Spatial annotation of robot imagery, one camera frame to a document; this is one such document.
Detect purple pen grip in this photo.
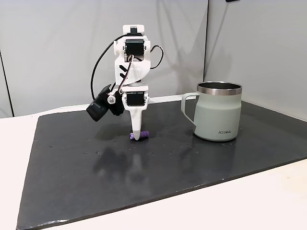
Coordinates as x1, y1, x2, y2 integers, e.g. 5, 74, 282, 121
129, 131, 150, 141

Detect dark grey table mat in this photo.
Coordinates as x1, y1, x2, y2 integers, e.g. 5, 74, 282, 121
16, 99, 307, 230

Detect sage green metal mug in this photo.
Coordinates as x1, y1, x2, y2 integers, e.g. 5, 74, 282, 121
180, 81, 243, 142

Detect thin multicolour servo wire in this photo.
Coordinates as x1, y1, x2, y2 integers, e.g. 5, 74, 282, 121
119, 54, 134, 93

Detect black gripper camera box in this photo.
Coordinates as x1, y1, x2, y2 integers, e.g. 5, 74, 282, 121
86, 83, 126, 123

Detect black cable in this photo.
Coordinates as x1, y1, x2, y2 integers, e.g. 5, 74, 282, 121
149, 45, 165, 70
90, 35, 126, 101

